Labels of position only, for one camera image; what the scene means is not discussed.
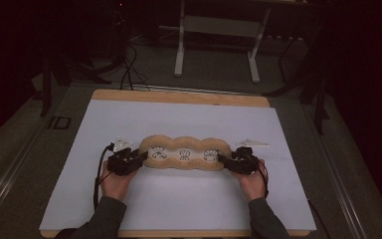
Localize metal floor rail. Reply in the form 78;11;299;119
305;102;370;239
0;123;45;222

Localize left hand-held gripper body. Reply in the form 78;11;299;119
106;134;137;177

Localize black metal stand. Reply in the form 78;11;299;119
264;31;332;136
39;46;113;118

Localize person's left hand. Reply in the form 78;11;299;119
98;159;139;203

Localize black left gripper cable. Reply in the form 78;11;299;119
93;142;115;211

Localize white metal desk frame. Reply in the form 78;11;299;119
173;0;274;85

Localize person's right hand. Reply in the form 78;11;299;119
238;158;269;203

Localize black floor socket plate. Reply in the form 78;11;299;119
47;116;73;130

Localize white table mat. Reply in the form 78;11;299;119
39;99;317;232

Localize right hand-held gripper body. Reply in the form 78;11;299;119
232;137;271;176

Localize wooden triple photo frame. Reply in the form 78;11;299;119
137;133;233;172

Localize black floor cables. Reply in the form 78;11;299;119
118;42;152;93

